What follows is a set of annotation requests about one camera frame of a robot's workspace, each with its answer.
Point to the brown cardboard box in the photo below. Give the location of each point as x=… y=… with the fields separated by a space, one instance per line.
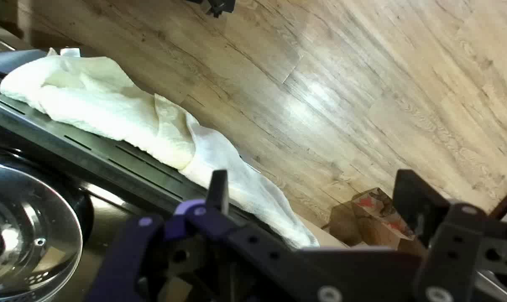
x=372 y=220

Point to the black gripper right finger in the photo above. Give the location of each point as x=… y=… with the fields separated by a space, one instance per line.
x=456 y=245

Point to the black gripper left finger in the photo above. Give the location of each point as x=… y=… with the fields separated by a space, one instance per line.
x=153 y=252

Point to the black electric stove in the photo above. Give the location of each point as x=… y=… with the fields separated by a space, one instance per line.
x=96 y=159

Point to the white towel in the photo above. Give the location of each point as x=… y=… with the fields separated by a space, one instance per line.
x=108 y=106

